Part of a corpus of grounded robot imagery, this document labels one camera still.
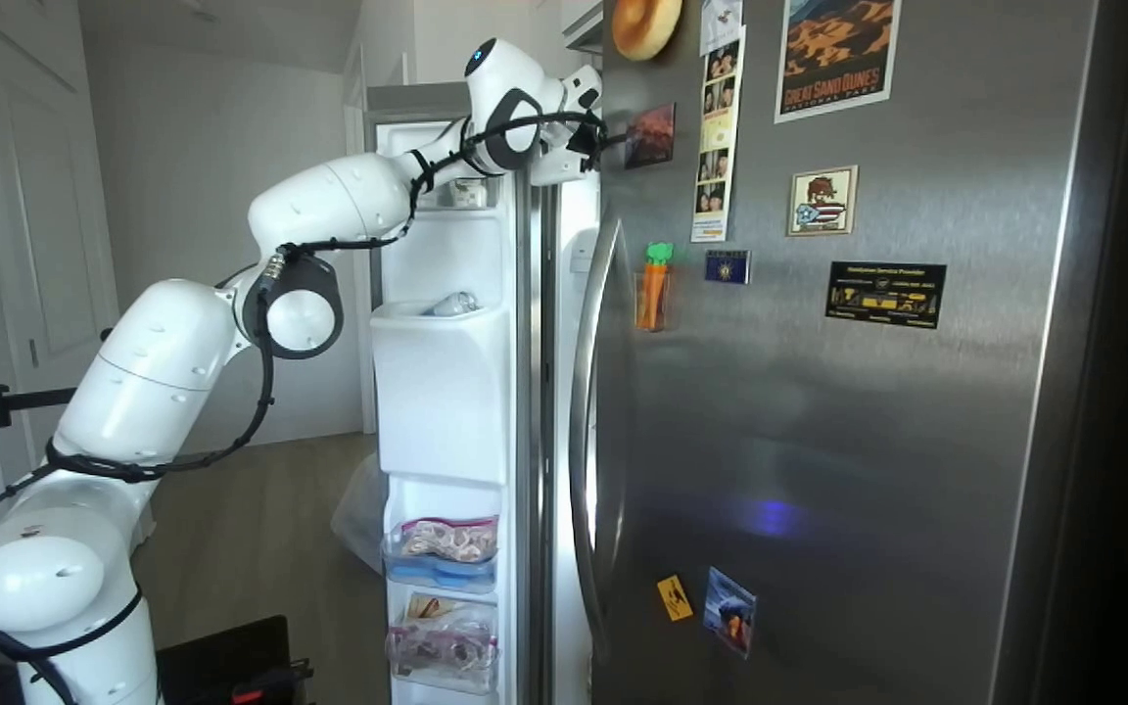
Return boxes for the stainless steel fridge door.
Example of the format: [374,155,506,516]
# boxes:
[586,0,1099,705]

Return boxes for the small blue magnet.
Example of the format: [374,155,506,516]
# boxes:
[703,250,746,288]

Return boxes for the blue picture magnet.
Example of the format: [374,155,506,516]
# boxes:
[703,567,754,657]

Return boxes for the black rectangular plaque magnet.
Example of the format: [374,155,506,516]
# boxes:
[827,263,946,328]

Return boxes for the yellow packaged food in door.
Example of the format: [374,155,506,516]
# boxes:
[386,591,497,689]

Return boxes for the square bear magnet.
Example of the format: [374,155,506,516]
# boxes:
[785,164,856,237]

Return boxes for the photo strip on fridge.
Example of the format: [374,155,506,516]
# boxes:
[691,34,744,242]

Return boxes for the carrot shaped magnet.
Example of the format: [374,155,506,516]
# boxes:
[638,242,678,332]

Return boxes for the orange desert poster magnet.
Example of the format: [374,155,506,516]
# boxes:
[776,0,899,123]

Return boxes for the clear frozen food bag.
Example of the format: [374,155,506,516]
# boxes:
[393,516,497,566]

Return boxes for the white interior door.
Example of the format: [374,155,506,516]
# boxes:
[0,0,126,486]

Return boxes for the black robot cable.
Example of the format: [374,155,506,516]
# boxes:
[0,105,611,705]

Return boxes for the small yellow magnet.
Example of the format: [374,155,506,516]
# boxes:
[652,576,691,625]

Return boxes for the red sunset photo magnet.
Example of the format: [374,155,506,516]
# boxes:
[622,105,678,170]

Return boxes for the white open freezer door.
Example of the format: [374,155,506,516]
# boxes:
[362,84,543,705]

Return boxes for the donut fridge magnet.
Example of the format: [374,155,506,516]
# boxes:
[605,0,681,64]

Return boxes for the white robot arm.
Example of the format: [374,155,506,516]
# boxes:
[0,38,604,705]

